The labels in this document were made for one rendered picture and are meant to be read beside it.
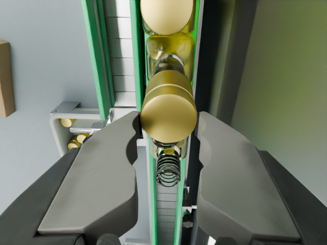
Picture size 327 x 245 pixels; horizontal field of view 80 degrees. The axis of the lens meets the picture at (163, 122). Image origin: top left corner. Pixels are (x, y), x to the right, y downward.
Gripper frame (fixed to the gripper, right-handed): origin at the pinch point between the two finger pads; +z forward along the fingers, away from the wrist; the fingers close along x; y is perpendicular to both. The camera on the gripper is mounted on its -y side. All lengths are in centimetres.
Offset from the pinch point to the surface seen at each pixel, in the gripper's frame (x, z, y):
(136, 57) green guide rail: -5.5, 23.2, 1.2
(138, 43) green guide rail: -5.2, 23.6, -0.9
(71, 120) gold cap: -29, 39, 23
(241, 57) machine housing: 15.1, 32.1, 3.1
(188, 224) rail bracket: 5.2, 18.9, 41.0
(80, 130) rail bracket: -18.8, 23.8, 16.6
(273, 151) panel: 11.9, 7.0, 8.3
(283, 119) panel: 11.9, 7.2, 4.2
